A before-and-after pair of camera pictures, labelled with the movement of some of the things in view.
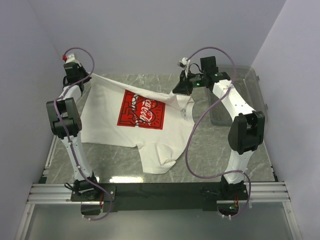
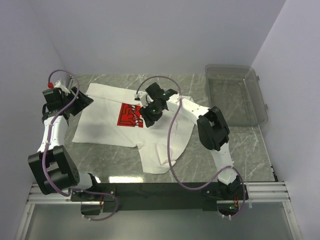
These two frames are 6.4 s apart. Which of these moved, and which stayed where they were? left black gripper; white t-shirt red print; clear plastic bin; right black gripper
Moved: left black gripper; right black gripper
Stayed: clear plastic bin; white t-shirt red print
